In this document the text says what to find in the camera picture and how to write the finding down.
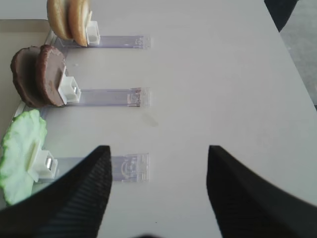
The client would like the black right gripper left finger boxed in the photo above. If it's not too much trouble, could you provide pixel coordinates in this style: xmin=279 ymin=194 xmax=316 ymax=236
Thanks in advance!
xmin=0 ymin=145 xmax=112 ymax=238

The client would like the upright bread bun slice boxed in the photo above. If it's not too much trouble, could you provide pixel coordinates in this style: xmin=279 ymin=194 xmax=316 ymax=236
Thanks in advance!
xmin=47 ymin=0 xmax=73 ymax=40

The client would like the green lettuce leaf in rack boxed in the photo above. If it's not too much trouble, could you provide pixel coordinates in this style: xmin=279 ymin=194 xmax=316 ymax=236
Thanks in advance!
xmin=0 ymin=109 xmax=47 ymax=205

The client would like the brown meat patty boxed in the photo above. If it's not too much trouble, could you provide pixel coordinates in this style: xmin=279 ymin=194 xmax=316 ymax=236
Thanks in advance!
xmin=10 ymin=46 xmax=47 ymax=108
xmin=35 ymin=45 xmax=66 ymax=107

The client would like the front brown meat patty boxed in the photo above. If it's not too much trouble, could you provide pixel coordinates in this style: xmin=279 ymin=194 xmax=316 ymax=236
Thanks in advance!
xmin=35 ymin=45 xmax=66 ymax=107

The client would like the white pusher block lettuce lane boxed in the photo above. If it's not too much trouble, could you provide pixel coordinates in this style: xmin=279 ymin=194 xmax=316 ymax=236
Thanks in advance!
xmin=27 ymin=147 xmax=58 ymax=182

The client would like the rear brown meat patty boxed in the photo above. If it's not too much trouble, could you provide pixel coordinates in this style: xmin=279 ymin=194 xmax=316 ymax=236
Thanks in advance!
xmin=10 ymin=46 xmax=47 ymax=108

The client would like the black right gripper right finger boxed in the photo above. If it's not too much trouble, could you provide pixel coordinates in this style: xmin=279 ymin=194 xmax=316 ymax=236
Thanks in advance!
xmin=206 ymin=145 xmax=317 ymax=238

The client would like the clear right food rack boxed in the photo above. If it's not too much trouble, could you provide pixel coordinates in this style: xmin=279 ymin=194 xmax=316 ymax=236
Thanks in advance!
xmin=9 ymin=29 xmax=152 ymax=184

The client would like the white pusher block bread lane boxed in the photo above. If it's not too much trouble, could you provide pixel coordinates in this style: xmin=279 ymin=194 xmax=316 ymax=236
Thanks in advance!
xmin=86 ymin=21 xmax=101 ymax=45

